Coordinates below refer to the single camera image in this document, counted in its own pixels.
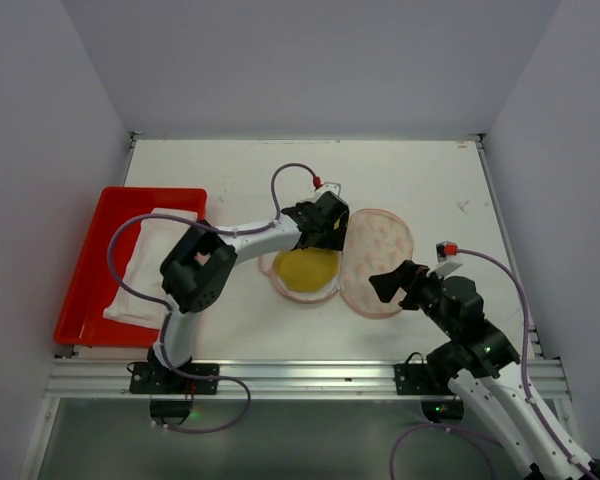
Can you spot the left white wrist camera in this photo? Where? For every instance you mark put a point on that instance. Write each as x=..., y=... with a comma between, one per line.
x=321, y=187

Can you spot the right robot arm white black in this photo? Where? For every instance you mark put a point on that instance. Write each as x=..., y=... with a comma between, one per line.
x=482, y=367

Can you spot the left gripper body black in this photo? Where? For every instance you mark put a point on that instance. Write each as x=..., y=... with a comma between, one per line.
x=331, y=226

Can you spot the red plastic tray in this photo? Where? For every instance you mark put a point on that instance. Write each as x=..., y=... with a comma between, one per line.
x=81, y=321

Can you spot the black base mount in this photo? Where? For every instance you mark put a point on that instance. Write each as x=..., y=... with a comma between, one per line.
x=156, y=380
x=413, y=377

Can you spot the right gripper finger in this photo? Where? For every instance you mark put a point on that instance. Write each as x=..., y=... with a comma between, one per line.
x=411, y=300
x=386, y=285

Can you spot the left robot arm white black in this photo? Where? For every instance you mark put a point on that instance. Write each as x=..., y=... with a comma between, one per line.
x=198, y=267

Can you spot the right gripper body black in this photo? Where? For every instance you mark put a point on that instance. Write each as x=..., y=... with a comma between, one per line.
x=410, y=286

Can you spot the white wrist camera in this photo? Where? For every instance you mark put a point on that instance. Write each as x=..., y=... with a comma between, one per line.
x=321, y=187
x=449, y=260

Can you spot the aluminium front rail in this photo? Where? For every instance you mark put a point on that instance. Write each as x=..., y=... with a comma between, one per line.
x=267, y=380

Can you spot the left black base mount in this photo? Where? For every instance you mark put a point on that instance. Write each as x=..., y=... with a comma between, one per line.
x=156, y=380

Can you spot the white bra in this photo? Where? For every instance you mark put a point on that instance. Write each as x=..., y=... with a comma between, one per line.
x=156, y=239

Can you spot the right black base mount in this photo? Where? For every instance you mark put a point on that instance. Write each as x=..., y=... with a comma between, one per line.
x=413, y=377

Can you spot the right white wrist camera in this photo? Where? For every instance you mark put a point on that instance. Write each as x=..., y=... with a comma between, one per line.
x=449, y=260

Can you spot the yellow bra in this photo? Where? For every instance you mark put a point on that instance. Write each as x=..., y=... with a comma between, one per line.
x=308, y=270

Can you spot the floral mesh laundry bag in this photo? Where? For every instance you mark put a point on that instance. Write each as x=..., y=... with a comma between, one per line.
x=377, y=241

